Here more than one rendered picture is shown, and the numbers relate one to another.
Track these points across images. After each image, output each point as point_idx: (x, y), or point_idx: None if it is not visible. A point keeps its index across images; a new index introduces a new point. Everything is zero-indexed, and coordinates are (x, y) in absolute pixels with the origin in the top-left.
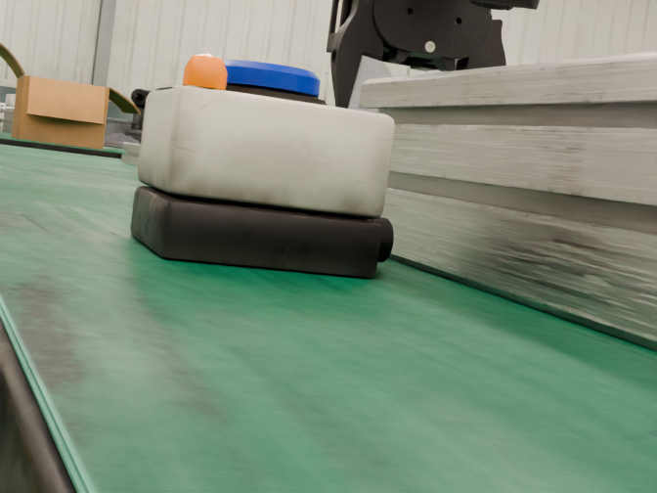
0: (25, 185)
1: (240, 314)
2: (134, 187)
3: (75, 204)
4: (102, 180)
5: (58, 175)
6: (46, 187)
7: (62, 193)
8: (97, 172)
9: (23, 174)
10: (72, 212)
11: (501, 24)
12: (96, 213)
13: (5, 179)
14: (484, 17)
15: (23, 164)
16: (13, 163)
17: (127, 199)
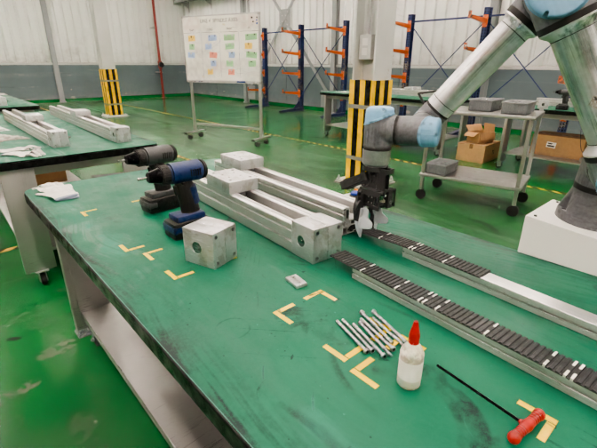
0: (448, 236)
1: None
2: (479, 262)
3: (407, 224)
4: (504, 268)
5: (509, 263)
6: (447, 237)
7: (432, 233)
8: (576, 298)
9: (494, 252)
10: (394, 219)
11: (355, 196)
12: (394, 220)
13: (463, 239)
14: (358, 195)
15: (576, 283)
16: (573, 280)
17: (428, 238)
